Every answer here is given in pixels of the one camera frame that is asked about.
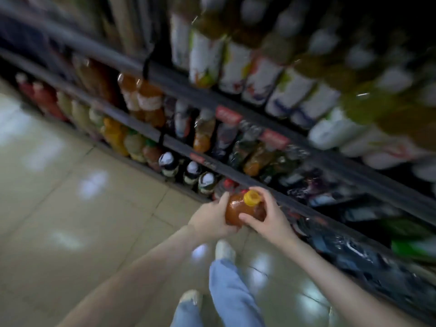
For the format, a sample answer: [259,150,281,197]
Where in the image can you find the orange bottle yellow cap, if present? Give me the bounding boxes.
[225,189,267,227]

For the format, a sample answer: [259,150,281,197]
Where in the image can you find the row of large water jugs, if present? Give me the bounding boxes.
[214,177,436,317]

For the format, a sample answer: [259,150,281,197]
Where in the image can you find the dark grey store shelving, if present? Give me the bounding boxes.
[0,0,436,321]

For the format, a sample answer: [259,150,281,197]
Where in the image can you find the person's white right shoe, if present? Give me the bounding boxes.
[214,239,237,264]

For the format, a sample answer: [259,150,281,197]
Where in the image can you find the person's white left shoe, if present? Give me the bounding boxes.
[178,289,204,309]

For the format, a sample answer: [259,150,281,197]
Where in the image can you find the person's left hand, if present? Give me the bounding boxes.
[187,192,239,244]

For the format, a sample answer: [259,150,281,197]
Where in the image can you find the person's left forearm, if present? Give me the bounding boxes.
[58,224,205,327]

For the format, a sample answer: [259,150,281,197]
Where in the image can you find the person's right hand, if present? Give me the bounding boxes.
[238,186,299,249]

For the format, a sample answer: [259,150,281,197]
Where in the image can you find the person's white shoe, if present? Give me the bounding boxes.
[178,289,204,309]
[214,239,237,264]

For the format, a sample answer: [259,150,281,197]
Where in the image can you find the person's blue jeans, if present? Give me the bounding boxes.
[170,258,267,327]

